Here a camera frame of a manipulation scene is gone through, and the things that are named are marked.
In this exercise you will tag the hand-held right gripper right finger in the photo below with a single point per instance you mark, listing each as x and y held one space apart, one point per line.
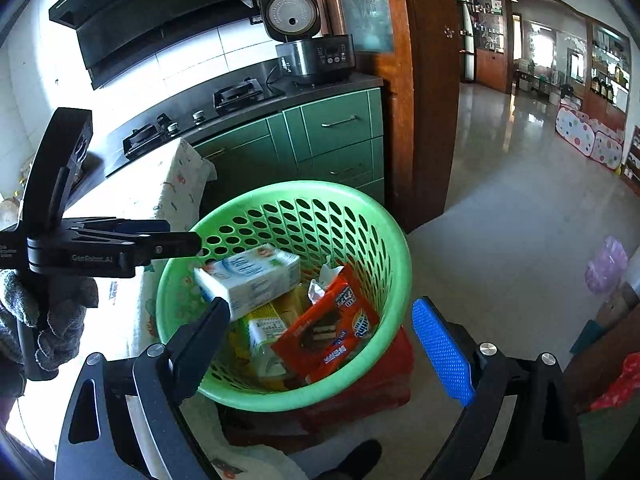
442 355

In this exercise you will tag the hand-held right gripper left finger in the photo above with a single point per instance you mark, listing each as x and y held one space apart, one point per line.
205 340

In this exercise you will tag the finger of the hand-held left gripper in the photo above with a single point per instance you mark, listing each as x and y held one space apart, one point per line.
135 226
170 246

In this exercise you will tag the white paper cup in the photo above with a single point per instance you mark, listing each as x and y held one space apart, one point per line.
267 360

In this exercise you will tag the white carton box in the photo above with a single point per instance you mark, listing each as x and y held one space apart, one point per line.
250 280

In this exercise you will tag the green perforated plastic basket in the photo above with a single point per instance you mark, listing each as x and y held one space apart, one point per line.
300 188

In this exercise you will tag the person's left hand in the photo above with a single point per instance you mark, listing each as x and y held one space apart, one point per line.
70 310

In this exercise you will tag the printed white table cloth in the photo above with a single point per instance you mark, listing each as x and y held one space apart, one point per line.
165 185

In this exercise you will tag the small yellow box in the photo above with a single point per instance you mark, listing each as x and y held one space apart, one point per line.
260 312

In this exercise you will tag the red plastic stool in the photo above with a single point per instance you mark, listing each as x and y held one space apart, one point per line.
375 400

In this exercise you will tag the red biscuit packet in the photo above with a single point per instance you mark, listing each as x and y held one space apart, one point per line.
325 330

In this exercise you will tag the person's black shoe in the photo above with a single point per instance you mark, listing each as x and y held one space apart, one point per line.
360 460

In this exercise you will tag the brown cardboard box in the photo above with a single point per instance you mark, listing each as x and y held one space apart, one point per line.
590 375

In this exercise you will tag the black gas stove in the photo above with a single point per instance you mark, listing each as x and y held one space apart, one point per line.
235 97

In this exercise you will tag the red plastic bag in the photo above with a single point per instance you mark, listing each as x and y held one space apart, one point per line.
625 385

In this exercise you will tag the pink plastic bag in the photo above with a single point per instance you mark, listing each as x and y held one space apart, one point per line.
607 265

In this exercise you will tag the green kitchen cabinet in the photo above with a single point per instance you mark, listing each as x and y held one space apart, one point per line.
340 150

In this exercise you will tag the black range hood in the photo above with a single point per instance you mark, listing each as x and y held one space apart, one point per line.
150 10

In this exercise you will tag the black rice cooker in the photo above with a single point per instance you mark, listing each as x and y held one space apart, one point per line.
320 57

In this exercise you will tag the wooden door with glass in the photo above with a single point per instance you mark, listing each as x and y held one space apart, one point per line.
425 110

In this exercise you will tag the polka dot play fence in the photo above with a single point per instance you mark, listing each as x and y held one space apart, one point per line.
575 130

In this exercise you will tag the wooden display cabinet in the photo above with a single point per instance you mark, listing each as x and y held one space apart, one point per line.
492 67

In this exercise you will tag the wooden wall shelf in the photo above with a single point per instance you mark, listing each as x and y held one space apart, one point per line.
607 95

